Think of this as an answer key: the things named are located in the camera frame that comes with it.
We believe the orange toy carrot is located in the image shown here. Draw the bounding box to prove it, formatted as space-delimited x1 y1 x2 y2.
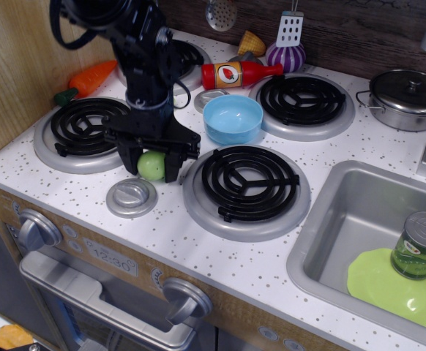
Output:
53 60 117 107

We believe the front silver stovetop knob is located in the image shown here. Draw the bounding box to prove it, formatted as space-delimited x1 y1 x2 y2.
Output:
106 178 157 219

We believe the white slotted toy spatula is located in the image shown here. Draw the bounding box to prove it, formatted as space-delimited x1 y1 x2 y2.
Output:
275 1 304 48

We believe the left silver oven knob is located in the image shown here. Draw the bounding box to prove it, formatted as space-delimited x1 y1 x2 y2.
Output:
18 208 63 251

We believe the right silver oven knob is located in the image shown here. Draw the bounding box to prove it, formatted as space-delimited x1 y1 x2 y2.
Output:
162 277 213 325

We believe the purple striped toy onion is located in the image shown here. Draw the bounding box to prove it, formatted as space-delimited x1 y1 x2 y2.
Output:
265 42 306 73

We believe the steel pot with lid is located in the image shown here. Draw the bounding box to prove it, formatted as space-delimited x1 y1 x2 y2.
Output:
356 69 426 132

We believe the silver toy sink basin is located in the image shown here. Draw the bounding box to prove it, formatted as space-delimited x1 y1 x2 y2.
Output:
287 161 426 346

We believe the oven clock display panel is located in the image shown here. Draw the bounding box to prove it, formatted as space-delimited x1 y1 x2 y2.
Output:
83 238 138 277

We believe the silver stovetop knob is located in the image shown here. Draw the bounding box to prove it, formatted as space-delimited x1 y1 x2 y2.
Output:
194 89 229 113
106 178 157 219

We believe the silver oven door handle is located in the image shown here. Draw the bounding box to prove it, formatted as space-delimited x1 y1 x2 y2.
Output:
20 252 196 350

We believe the front right black burner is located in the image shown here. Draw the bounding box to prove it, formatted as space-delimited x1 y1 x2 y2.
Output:
182 145 311 242

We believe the green toy can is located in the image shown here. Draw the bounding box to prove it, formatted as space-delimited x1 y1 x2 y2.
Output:
390 211 426 280

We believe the red toy ketchup bottle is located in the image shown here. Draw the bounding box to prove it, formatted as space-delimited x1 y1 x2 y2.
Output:
201 61 284 90

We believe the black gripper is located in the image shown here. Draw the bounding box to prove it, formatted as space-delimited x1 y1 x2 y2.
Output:
102 106 201 183

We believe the yellow toy corn piece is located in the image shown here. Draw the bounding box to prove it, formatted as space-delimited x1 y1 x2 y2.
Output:
237 30 266 57

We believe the grey toy piece behind bottle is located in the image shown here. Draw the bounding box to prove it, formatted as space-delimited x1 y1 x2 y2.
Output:
228 51 264 66

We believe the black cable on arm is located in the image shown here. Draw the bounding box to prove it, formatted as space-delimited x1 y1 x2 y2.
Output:
48 0 99 50

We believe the silver oven knob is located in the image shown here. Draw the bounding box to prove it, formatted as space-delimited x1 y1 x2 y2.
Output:
162 277 213 325
18 208 63 251

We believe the back right black burner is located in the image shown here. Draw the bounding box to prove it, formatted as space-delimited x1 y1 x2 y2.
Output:
249 73 356 142

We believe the green toy pear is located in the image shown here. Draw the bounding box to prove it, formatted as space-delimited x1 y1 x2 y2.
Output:
137 151 165 181

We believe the light blue plastic bowl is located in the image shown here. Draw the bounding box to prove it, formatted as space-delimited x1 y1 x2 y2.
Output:
203 95 264 146

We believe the light green plastic plate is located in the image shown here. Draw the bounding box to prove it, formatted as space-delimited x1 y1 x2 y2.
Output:
346 248 426 327

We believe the back silver stovetop knob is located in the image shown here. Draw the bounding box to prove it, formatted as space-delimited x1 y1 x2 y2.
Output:
194 89 229 113

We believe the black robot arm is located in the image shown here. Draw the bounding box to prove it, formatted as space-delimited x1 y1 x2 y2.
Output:
50 1 201 183

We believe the orange object at floor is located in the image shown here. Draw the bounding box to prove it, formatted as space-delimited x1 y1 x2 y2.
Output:
0 325 34 350

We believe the front left black burner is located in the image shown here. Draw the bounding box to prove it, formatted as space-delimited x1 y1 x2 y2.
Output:
34 97 130 175

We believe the silver perforated toy ladle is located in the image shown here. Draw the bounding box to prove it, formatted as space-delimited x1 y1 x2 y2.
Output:
205 0 237 32

